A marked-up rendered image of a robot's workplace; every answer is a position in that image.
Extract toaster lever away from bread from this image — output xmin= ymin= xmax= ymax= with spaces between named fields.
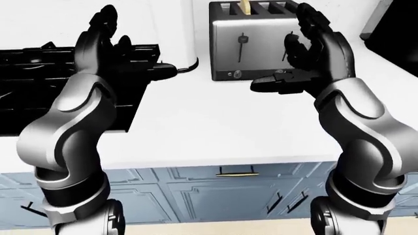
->
xmin=281 ymin=30 xmax=298 ymax=62

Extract blue drawer front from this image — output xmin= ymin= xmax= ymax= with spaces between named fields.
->
xmin=153 ymin=162 xmax=334 ymax=184

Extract black appliance at counter edge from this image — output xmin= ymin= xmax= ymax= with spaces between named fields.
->
xmin=359 ymin=0 xmax=418 ymax=78

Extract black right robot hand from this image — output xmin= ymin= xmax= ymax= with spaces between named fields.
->
xmin=249 ymin=2 xmax=357 ymax=100

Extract blue cabinet door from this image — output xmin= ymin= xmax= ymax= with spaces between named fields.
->
xmin=166 ymin=182 xmax=327 ymax=223
xmin=0 ymin=168 xmax=179 ymax=227

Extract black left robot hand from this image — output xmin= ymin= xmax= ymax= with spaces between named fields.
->
xmin=74 ymin=4 xmax=179 ymax=82

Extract brass drawer handle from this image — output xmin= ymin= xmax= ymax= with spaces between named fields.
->
xmin=216 ymin=164 xmax=260 ymax=178

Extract toaster lever near bread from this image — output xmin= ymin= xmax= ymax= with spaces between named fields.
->
xmin=237 ymin=32 xmax=249 ymax=63

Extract silver four-slot toaster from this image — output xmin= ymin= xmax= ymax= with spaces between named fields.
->
xmin=208 ymin=0 xmax=315 ymax=82

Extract black toaster power cable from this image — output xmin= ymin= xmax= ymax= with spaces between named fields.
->
xmin=175 ymin=57 xmax=200 ymax=74

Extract black cabinet door handle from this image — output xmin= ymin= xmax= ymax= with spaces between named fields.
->
xmin=20 ymin=200 xmax=48 ymax=217
xmin=286 ymin=191 xmax=308 ymax=213
xmin=266 ymin=192 xmax=283 ymax=214

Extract black gas stove top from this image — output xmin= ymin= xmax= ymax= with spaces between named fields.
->
xmin=0 ymin=41 xmax=161 ymax=136

